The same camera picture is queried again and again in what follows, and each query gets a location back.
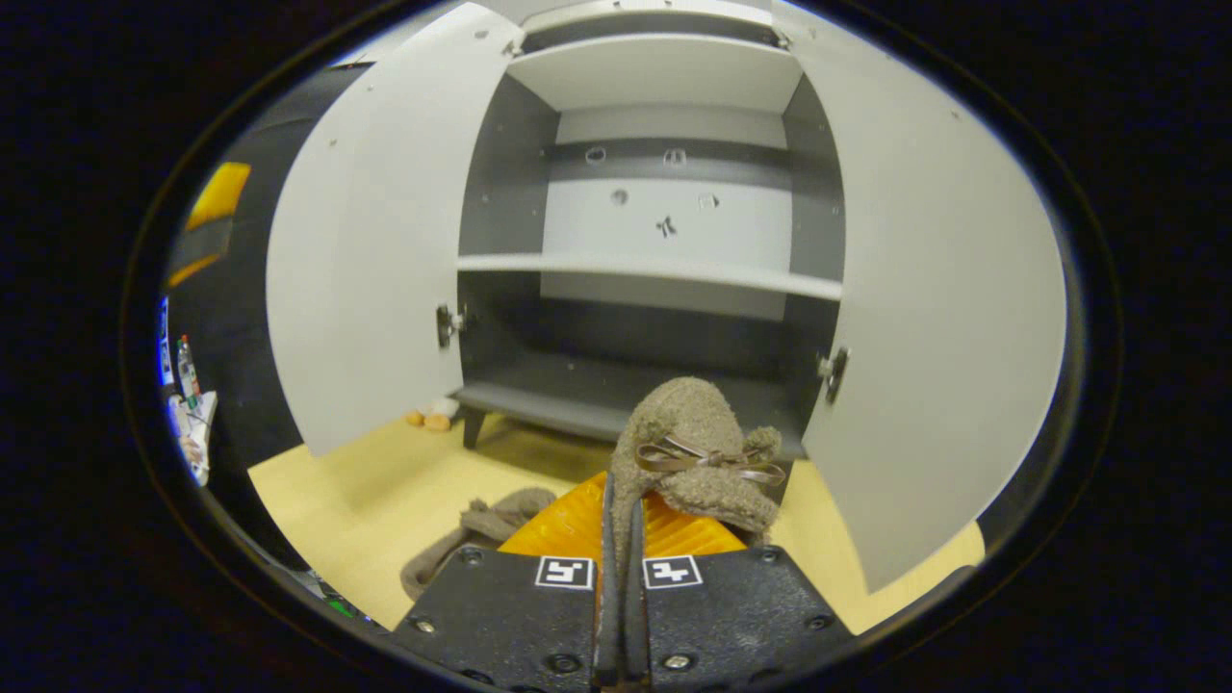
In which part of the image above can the brown fuzzy shoe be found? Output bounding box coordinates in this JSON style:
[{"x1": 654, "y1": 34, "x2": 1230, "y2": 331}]
[
  {"x1": 609, "y1": 377, "x2": 786, "y2": 578},
  {"x1": 400, "y1": 487, "x2": 559, "y2": 603}
]

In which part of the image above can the white shoe cabinet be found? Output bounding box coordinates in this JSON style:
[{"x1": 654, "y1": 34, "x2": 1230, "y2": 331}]
[{"x1": 452, "y1": 0, "x2": 848, "y2": 461}]

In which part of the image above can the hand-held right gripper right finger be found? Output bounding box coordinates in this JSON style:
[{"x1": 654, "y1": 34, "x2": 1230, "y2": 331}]
[{"x1": 621, "y1": 489, "x2": 858, "y2": 690}]

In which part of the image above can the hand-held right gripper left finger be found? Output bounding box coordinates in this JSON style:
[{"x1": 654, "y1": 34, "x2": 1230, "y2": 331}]
[{"x1": 389, "y1": 470, "x2": 622, "y2": 690}]

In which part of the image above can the white shoe cabinet door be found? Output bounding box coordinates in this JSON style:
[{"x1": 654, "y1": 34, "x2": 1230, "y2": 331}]
[
  {"x1": 267, "y1": 2, "x2": 526, "y2": 458},
  {"x1": 770, "y1": 0, "x2": 1067, "y2": 595}
]

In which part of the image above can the penguin plush toy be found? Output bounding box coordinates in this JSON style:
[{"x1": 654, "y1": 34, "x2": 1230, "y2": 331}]
[{"x1": 404, "y1": 397, "x2": 463, "y2": 434}]

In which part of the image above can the white paper sheet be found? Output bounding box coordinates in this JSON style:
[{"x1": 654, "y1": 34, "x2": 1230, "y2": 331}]
[{"x1": 170, "y1": 390, "x2": 219, "y2": 487}]

